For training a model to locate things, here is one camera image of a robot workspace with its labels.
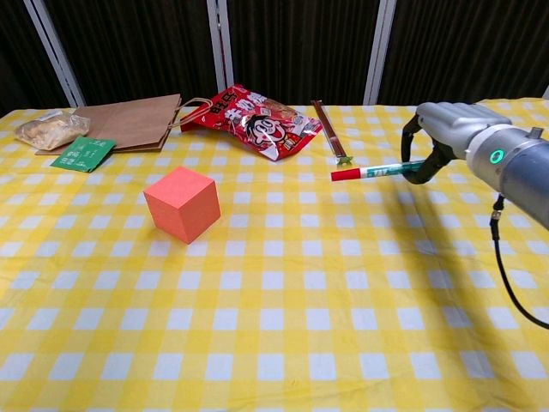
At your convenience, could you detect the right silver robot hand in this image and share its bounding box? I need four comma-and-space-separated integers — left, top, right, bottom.
401, 100, 512, 186

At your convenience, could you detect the red-capped white marker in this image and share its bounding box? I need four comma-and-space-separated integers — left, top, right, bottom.
329, 158, 426, 183

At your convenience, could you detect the orange cube block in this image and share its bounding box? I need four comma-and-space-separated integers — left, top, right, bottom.
142, 166, 222, 245

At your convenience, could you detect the yellow white checkered tablecloth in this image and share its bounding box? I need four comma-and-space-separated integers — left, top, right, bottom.
0, 97, 549, 412

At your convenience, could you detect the packaged chopsticks pair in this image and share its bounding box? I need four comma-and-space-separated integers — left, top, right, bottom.
310, 99, 353, 167

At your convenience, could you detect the red cartoon snack bag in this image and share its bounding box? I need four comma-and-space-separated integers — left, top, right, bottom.
179, 82, 324, 162

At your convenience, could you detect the brown paper bag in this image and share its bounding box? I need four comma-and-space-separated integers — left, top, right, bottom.
34, 94, 214, 156

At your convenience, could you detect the green printed packet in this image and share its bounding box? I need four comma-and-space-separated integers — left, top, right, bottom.
49, 136, 118, 173

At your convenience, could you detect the clear bag of pastries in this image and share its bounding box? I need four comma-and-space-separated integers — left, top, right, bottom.
13, 110, 91, 151

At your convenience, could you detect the white partition post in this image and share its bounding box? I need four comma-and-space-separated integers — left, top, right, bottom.
206, 0, 236, 94
362, 0, 397, 106
23, 0, 87, 108

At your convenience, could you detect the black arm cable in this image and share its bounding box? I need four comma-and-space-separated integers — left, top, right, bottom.
490, 193, 549, 330

